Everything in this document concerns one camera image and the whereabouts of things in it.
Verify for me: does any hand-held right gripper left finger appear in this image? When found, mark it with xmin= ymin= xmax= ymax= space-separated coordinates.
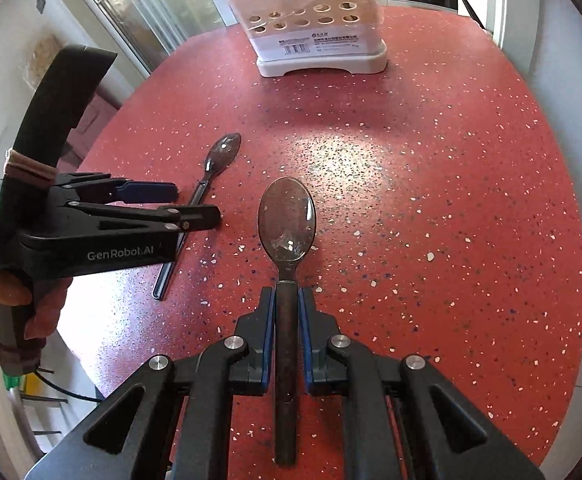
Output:
xmin=23 ymin=285 xmax=276 ymax=480

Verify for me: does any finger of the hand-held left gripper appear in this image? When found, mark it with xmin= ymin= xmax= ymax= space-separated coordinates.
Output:
xmin=53 ymin=172 xmax=179 ymax=206
xmin=66 ymin=201 xmax=222 ymax=235

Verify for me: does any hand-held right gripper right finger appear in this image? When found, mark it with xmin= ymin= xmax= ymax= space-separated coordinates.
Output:
xmin=298 ymin=285 xmax=547 ymax=480

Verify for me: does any small dark clear plastic spoon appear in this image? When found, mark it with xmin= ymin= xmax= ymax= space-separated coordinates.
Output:
xmin=152 ymin=132 xmax=243 ymax=302

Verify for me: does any large dark clear plastic spoon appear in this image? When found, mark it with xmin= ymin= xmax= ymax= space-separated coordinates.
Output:
xmin=257 ymin=176 xmax=318 ymax=466

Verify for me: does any white plastic utensil holder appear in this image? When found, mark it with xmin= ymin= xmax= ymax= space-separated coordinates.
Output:
xmin=220 ymin=0 xmax=389 ymax=78

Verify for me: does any person's left hand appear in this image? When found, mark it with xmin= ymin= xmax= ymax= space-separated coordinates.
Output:
xmin=0 ymin=270 xmax=72 ymax=341

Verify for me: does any beige hair band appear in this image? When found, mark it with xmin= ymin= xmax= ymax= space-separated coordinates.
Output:
xmin=3 ymin=149 xmax=58 ymax=191

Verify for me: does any pink chair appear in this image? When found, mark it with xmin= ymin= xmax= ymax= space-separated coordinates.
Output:
xmin=63 ymin=82 xmax=122 ymax=168

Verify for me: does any glass door cabinet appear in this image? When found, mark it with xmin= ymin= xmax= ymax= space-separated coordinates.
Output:
xmin=56 ymin=0 xmax=232 ymax=78

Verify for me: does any black cable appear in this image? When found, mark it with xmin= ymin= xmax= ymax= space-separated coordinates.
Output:
xmin=33 ymin=367 xmax=104 ymax=403

